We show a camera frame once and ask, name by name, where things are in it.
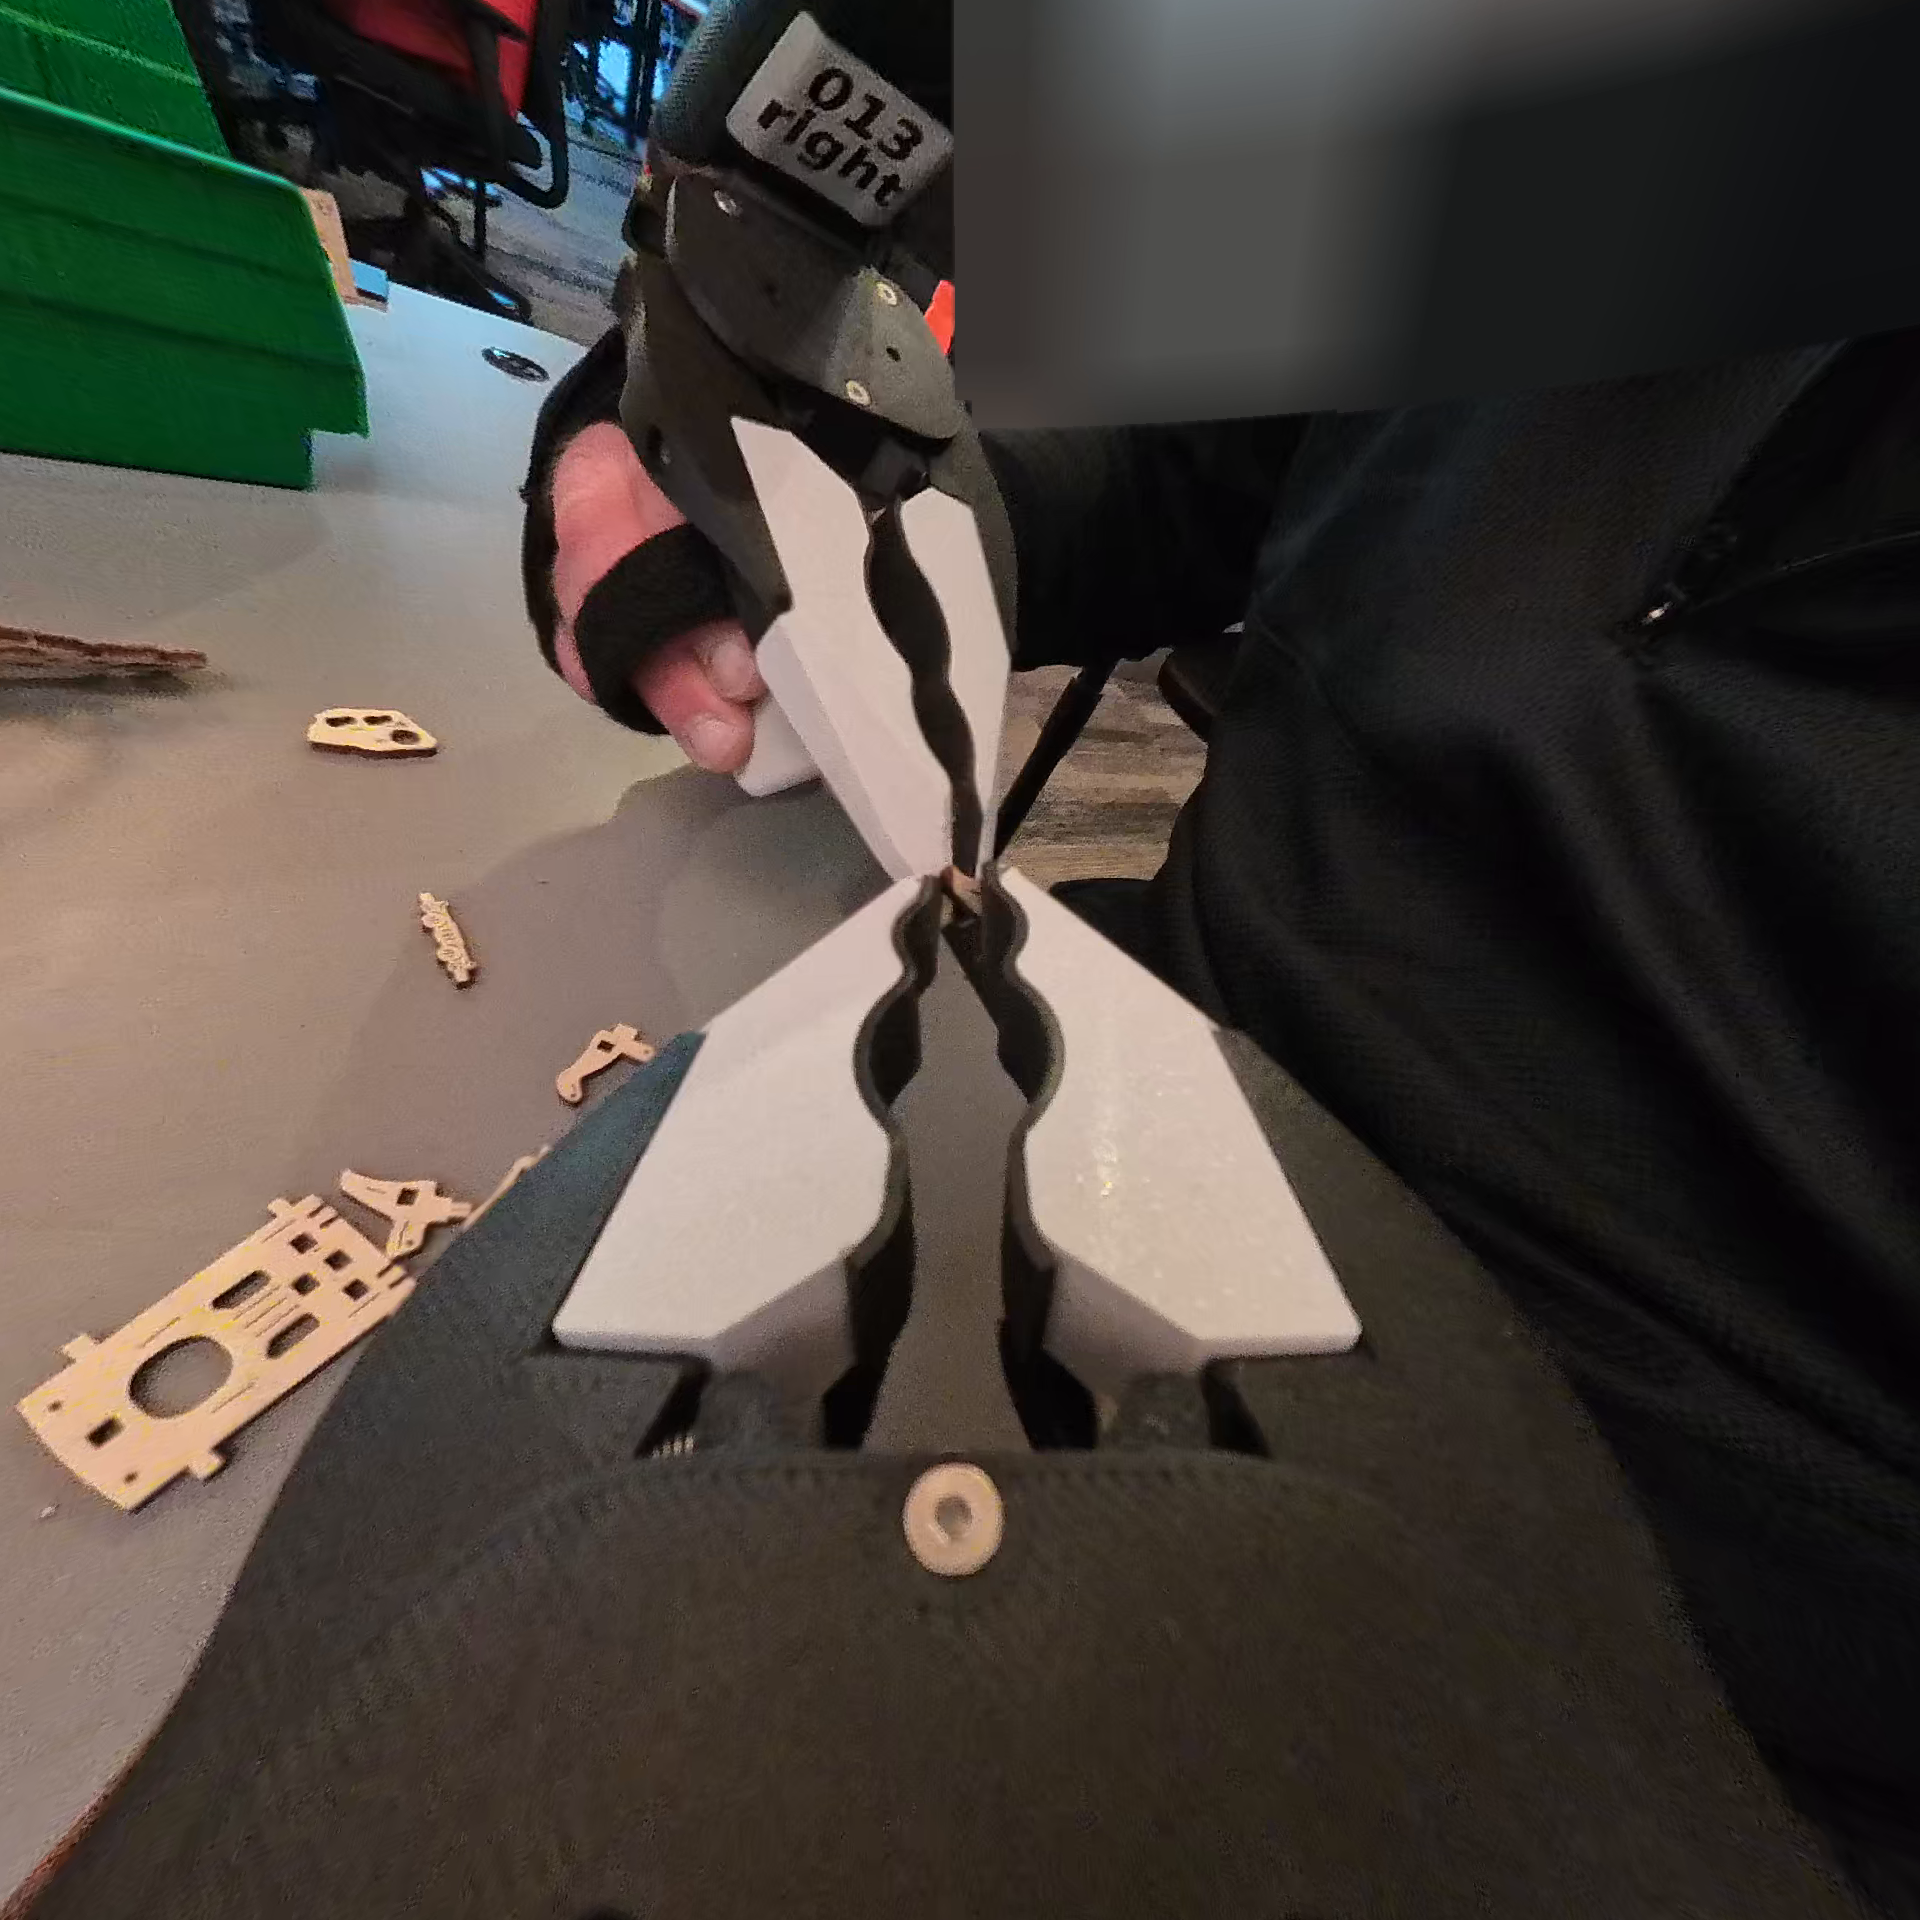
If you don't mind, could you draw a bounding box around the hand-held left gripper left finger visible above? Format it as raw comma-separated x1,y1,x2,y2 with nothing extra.
550,878,945,1445

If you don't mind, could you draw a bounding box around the assembled wooden model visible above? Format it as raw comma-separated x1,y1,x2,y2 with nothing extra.
0,625,207,682

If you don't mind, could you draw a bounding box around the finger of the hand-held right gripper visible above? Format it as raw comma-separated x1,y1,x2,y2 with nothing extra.
877,487,1015,874
731,416,962,887

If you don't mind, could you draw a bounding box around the cross shaped wooden part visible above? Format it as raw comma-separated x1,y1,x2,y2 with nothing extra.
338,1170,473,1261

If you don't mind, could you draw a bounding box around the black chair frame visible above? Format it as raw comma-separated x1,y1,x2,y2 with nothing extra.
989,644,1247,863

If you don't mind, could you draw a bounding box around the person's body in black clothing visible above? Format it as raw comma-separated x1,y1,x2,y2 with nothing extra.
989,335,1920,1920

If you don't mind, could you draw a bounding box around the red black office chair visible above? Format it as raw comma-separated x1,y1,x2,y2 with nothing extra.
223,0,579,325

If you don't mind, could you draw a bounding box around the green plastic bin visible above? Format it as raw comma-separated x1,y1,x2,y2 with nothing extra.
0,0,371,490

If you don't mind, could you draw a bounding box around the person's right hand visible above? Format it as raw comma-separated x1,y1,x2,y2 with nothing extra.
546,420,770,776

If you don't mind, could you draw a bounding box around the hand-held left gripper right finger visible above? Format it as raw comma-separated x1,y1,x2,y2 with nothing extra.
945,865,1365,1449

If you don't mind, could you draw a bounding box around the large flat wooden plate part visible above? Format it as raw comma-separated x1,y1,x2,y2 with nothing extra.
15,1192,419,1510

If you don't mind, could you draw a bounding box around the person's right forearm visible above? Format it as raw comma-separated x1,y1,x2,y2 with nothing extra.
519,326,1322,736

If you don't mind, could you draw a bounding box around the hook shaped wooden part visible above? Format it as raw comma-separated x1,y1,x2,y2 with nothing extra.
556,1023,657,1106

